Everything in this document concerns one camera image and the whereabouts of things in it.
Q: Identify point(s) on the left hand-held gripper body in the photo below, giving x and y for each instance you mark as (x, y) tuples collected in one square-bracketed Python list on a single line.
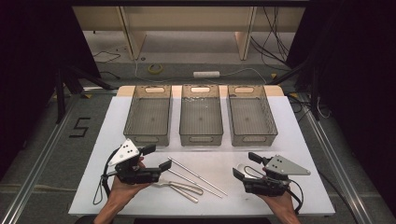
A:
[(127, 152)]

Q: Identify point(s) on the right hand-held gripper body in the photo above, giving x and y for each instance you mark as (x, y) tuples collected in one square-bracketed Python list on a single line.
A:
[(280, 168)]

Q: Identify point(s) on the clear grey plastic bin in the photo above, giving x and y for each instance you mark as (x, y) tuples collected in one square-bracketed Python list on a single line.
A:
[(201, 115), (250, 115), (148, 115)]

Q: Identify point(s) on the person's right hand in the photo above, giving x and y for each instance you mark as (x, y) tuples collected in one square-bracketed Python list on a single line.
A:
[(280, 202)]

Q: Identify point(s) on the person's left hand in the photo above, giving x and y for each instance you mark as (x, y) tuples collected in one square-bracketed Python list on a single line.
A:
[(124, 189)]

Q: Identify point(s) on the metal chopstick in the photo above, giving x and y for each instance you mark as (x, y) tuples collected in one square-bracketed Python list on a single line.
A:
[(193, 183), (196, 175)]

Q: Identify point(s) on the yellow tape roll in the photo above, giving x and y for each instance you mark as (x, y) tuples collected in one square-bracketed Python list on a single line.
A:
[(155, 69)]

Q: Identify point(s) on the black metal stand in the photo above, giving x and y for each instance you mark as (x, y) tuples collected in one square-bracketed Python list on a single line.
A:
[(314, 90), (60, 93)]

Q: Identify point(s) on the white power strip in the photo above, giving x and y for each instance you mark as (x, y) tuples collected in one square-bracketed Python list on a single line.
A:
[(206, 74)]

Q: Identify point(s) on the dark curtain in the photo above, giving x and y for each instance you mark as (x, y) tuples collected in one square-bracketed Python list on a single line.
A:
[(31, 62), (358, 77)]

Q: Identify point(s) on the beige wooden cabinet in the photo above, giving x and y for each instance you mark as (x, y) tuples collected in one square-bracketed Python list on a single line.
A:
[(186, 18)]

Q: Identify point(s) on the metal floor rail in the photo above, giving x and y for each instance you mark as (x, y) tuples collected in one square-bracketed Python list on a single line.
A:
[(34, 174), (339, 161)]

